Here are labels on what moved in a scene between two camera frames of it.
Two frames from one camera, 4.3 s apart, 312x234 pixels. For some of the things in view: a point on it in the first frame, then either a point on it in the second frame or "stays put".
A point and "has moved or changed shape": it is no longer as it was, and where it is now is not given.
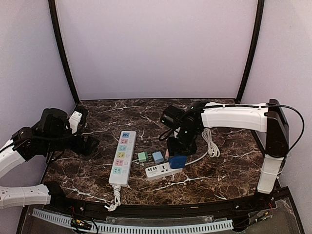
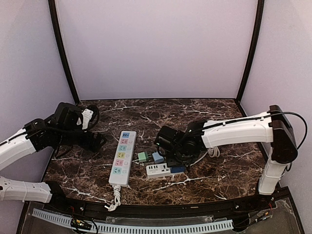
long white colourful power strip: x=121 y=168 stays put
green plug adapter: x=143 y=156 stays put
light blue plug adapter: x=158 y=157 stays put
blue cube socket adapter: x=177 y=162 has moved or changed shape
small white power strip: x=161 y=170 stays put
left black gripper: x=86 y=145 to x=88 y=139
